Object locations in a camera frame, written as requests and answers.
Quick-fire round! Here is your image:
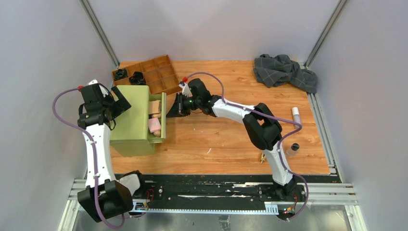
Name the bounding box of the white tube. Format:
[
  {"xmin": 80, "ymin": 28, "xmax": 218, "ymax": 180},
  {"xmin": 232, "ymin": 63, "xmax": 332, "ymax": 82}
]
[{"xmin": 292, "ymin": 107, "xmax": 301, "ymax": 124}]

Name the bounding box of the black hair tie bundle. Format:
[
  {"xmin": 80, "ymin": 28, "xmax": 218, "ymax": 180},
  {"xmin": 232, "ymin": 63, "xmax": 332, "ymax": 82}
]
[
  {"xmin": 129, "ymin": 71, "xmax": 147, "ymax": 86},
  {"xmin": 114, "ymin": 68, "xmax": 129, "ymax": 81}
]

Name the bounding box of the tan square compact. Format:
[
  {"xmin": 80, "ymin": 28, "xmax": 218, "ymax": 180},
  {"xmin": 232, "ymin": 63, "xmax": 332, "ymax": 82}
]
[{"xmin": 149, "ymin": 100, "xmax": 162, "ymax": 115}]

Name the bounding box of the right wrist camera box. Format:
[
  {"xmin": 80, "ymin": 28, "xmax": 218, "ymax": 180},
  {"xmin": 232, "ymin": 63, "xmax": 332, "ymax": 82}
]
[{"xmin": 179, "ymin": 81, "xmax": 192, "ymax": 97}]

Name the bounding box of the clear gold-cap bottle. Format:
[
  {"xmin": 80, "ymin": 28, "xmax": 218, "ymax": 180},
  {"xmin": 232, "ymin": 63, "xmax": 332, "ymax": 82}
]
[{"xmin": 260, "ymin": 153, "xmax": 267, "ymax": 164}]

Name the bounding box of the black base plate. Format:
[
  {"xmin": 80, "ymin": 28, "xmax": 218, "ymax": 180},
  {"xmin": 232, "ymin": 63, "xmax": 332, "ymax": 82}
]
[{"xmin": 116, "ymin": 173, "xmax": 332, "ymax": 211}]

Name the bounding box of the green drawer box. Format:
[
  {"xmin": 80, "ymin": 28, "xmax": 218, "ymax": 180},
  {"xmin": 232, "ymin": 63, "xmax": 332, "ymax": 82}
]
[{"xmin": 110, "ymin": 85, "xmax": 167, "ymax": 157}]

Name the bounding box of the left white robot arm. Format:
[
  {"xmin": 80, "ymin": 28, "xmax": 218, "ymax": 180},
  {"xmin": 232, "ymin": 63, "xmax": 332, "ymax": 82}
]
[{"xmin": 77, "ymin": 80, "xmax": 147, "ymax": 222}]

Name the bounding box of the small black-cap bottle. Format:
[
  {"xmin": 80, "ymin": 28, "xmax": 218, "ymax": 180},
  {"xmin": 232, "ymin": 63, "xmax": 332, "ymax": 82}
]
[{"xmin": 285, "ymin": 143, "xmax": 300, "ymax": 157}]

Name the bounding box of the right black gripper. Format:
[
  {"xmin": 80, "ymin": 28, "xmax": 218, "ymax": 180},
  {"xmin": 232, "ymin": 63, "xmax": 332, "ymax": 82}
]
[{"xmin": 167, "ymin": 93, "xmax": 201, "ymax": 119}]

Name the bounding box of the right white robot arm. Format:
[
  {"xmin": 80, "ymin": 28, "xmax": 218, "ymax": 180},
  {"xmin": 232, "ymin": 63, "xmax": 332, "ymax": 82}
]
[{"xmin": 166, "ymin": 78, "xmax": 296, "ymax": 201}]

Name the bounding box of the pink square pad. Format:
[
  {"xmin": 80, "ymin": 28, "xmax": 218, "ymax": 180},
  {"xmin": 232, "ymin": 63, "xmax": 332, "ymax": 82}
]
[{"xmin": 148, "ymin": 117, "xmax": 162, "ymax": 133}]

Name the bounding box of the grey checked cloth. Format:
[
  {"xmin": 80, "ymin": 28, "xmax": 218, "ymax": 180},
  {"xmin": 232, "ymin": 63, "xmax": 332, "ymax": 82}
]
[{"xmin": 253, "ymin": 54, "xmax": 318, "ymax": 94}]

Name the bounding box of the brown compartment tray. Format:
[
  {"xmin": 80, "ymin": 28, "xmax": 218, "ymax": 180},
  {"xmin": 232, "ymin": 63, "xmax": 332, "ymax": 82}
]
[{"xmin": 112, "ymin": 55, "xmax": 181, "ymax": 94}]

